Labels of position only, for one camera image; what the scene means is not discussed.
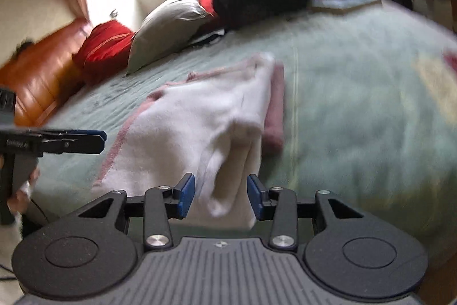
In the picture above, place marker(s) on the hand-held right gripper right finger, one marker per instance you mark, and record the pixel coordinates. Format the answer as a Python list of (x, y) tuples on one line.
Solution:
[(255, 196)]

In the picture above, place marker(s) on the wooden headboard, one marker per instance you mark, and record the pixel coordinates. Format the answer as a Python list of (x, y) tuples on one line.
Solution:
[(43, 83)]

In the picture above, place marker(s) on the small wall fixture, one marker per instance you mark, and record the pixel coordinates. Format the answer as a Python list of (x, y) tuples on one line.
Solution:
[(114, 13)]

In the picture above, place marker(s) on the small black object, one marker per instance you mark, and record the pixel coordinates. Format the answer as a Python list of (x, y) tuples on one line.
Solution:
[(22, 49)]

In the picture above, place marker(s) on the person's left hand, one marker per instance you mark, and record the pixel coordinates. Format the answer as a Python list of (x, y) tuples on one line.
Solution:
[(23, 197)]

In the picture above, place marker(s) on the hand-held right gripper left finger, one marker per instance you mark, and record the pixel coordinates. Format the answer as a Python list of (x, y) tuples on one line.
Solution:
[(187, 194)]

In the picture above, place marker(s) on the thick paperback book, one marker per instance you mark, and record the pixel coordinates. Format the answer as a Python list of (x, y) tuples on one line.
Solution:
[(346, 1)]

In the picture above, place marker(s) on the pink and white sweater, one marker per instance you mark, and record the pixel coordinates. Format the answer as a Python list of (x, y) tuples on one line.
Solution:
[(192, 119)]

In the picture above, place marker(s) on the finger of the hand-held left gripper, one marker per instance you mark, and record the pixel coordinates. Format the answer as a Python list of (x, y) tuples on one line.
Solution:
[(82, 146)]

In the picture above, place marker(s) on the grey pillow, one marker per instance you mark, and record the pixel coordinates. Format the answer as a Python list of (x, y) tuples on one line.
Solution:
[(167, 26)]

